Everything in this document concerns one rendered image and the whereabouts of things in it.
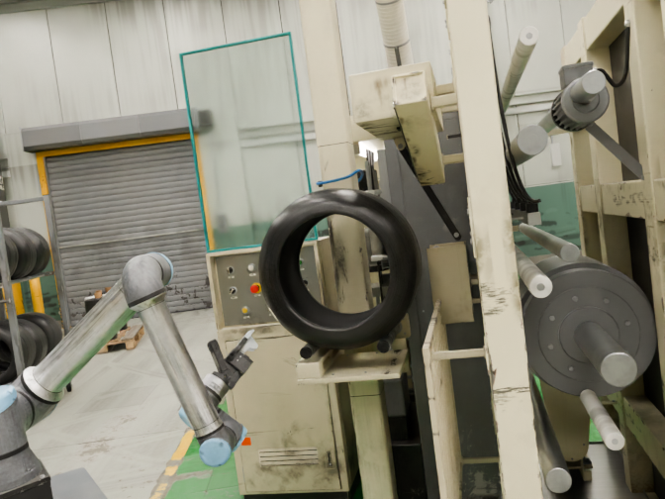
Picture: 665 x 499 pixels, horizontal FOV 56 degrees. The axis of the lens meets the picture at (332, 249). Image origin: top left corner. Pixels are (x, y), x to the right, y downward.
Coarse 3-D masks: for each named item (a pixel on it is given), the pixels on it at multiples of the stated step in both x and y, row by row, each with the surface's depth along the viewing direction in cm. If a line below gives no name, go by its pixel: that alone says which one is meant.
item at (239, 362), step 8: (240, 352) 212; (232, 360) 210; (240, 360) 211; (248, 360) 212; (232, 368) 211; (240, 368) 210; (224, 376) 207; (232, 376) 210; (240, 376) 212; (232, 384) 209
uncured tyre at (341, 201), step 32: (320, 192) 220; (352, 192) 218; (288, 224) 219; (384, 224) 213; (288, 256) 249; (416, 256) 217; (288, 288) 248; (416, 288) 218; (288, 320) 222; (320, 320) 247; (352, 320) 245; (384, 320) 215
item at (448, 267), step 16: (432, 256) 241; (448, 256) 240; (464, 256) 239; (432, 272) 242; (448, 272) 241; (464, 272) 239; (432, 288) 242; (448, 288) 241; (464, 288) 240; (448, 304) 242; (464, 304) 240; (448, 320) 242; (464, 320) 241
